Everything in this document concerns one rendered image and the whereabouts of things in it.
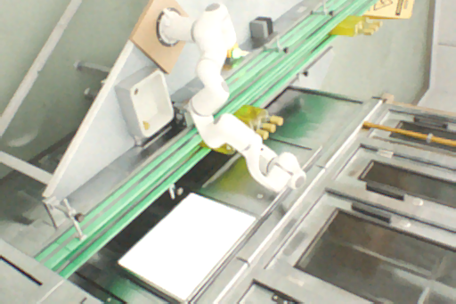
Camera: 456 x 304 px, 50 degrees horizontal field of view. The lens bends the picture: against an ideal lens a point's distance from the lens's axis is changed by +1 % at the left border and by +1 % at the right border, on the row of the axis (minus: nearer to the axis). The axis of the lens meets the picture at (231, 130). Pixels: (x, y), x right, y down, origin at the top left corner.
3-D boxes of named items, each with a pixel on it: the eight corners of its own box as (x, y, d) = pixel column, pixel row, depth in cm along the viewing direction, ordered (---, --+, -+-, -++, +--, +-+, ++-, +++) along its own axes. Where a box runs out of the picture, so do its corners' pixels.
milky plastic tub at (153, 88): (130, 135, 195) (145, 140, 190) (114, 86, 182) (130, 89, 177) (159, 112, 205) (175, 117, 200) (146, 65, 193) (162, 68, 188)
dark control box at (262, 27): (251, 36, 247) (264, 38, 242) (248, 21, 242) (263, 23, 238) (260, 30, 252) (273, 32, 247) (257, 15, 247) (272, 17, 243)
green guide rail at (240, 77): (191, 109, 201) (206, 113, 196) (191, 107, 200) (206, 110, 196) (368, -29, 310) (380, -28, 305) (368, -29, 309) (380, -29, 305)
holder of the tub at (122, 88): (133, 144, 198) (147, 150, 193) (113, 85, 183) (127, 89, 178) (162, 123, 208) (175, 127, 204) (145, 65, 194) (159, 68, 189)
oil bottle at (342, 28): (322, 34, 281) (370, 39, 265) (322, 24, 277) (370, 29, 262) (328, 29, 284) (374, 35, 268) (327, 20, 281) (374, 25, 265)
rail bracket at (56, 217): (44, 225, 168) (86, 248, 155) (26, 187, 159) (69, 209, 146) (56, 216, 171) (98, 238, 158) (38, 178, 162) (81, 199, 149)
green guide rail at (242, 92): (194, 124, 205) (209, 128, 200) (194, 122, 204) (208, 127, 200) (368, -16, 314) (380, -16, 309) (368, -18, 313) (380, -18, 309)
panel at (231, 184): (114, 269, 172) (186, 311, 153) (112, 263, 170) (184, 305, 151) (256, 134, 228) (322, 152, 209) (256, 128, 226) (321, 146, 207)
